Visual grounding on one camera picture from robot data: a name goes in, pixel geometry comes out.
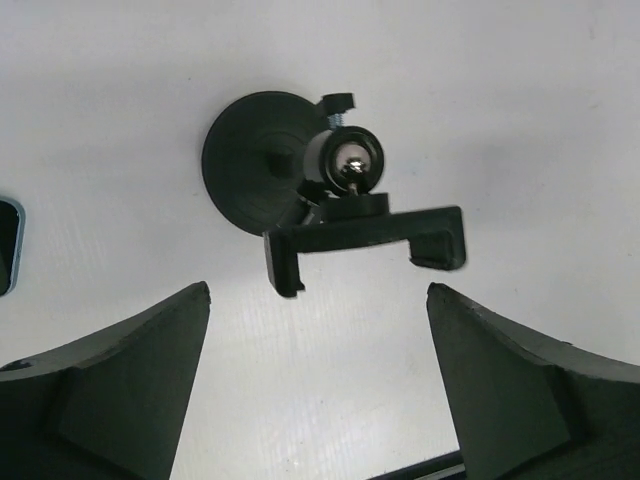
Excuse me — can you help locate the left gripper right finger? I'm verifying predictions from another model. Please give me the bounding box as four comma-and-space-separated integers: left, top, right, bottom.
426, 283, 639, 479

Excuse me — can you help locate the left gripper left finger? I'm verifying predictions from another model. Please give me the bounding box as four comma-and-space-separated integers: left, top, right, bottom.
1, 282, 209, 479

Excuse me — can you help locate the black round-base clamp stand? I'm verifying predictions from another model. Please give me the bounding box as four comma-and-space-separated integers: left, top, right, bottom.
201, 91, 467, 298

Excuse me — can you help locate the black smartphone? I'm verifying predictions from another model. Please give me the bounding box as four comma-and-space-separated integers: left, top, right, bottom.
1, 196, 26, 296

